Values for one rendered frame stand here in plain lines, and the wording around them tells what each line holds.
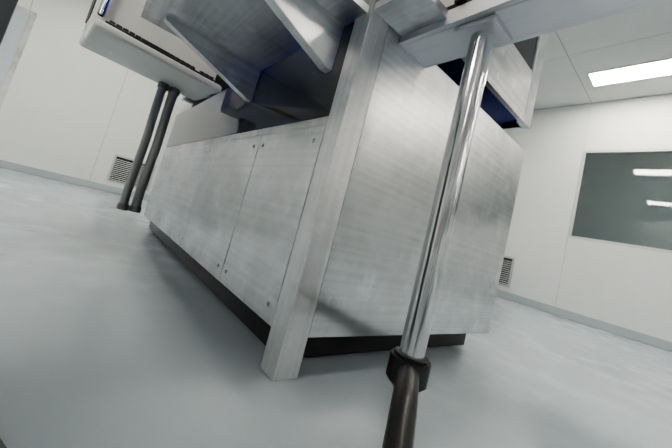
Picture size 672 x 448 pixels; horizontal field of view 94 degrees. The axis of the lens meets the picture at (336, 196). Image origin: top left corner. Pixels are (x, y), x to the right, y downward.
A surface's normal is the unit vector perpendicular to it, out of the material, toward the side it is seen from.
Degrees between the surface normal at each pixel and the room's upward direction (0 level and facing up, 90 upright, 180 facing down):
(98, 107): 90
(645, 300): 90
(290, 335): 90
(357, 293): 90
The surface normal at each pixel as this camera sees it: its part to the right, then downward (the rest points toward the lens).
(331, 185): 0.62, 0.08
